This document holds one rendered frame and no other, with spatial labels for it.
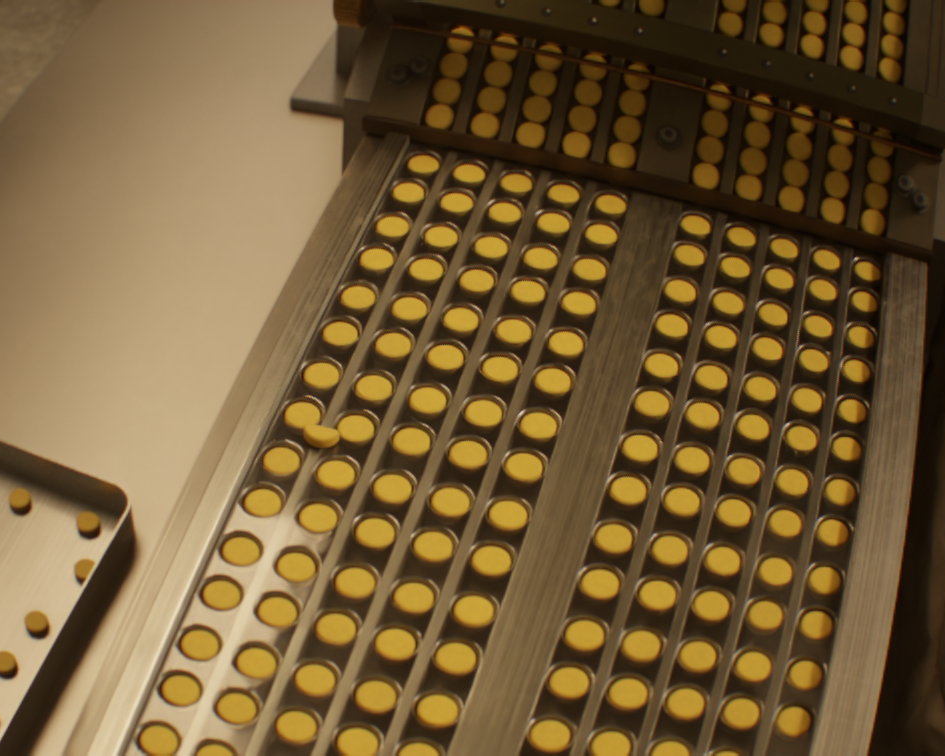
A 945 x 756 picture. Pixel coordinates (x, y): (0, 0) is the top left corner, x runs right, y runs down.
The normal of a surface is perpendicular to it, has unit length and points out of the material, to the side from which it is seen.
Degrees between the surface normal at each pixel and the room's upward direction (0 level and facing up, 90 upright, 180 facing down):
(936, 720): 56
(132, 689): 0
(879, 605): 0
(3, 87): 0
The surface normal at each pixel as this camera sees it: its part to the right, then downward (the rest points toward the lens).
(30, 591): 0.04, -0.72
